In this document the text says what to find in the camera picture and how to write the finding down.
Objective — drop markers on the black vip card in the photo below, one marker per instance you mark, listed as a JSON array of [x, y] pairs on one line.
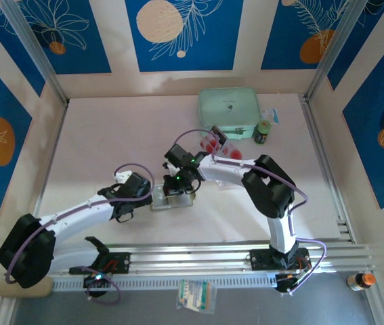
[[220, 132], [159, 199]]

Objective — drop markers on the green card holder wallet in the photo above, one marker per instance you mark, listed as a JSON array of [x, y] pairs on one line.
[[185, 203]]

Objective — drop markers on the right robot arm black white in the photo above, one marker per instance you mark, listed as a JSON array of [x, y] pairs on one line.
[[269, 193]]

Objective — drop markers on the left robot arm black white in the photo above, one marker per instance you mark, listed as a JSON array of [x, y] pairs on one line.
[[25, 250]]

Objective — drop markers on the white card red circle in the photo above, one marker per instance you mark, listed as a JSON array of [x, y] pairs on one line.
[[208, 146], [235, 154], [216, 143]]

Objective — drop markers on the mint green zip pouch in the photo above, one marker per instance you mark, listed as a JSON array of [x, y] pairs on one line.
[[227, 108]]

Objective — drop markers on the dark jar green lid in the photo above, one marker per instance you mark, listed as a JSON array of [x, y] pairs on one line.
[[262, 132]]

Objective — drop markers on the clear bag of packets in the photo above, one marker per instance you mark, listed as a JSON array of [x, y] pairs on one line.
[[196, 294]]

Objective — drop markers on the small blue white packet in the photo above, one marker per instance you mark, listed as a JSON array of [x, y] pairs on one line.
[[272, 115]]

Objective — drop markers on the beige foam block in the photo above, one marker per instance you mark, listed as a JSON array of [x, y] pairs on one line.
[[47, 288]]

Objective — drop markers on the brown bottle orange cap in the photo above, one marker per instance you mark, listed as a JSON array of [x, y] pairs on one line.
[[361, 282]]

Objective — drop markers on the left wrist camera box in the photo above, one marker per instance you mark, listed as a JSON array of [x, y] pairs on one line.
[[137, 184]]

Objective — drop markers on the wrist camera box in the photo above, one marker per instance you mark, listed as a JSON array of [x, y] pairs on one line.
[[178, 155], [137, 184]]

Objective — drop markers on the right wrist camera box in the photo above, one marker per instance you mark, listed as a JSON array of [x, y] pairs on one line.
[[178, 155]]

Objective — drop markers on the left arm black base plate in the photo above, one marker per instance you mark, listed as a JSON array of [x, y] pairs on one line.
[[122, 262]]

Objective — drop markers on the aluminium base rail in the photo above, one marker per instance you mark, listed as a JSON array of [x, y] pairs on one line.
[[191, 257]]

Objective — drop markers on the aluminium side rail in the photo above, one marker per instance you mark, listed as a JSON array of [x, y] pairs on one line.
[[317, 135], [57, 142]]

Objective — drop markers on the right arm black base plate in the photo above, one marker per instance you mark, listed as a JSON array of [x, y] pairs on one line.
[[261, 259]]

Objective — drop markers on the aluminium frame post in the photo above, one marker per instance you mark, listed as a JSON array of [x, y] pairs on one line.
[[334, 50], [39, 54]]

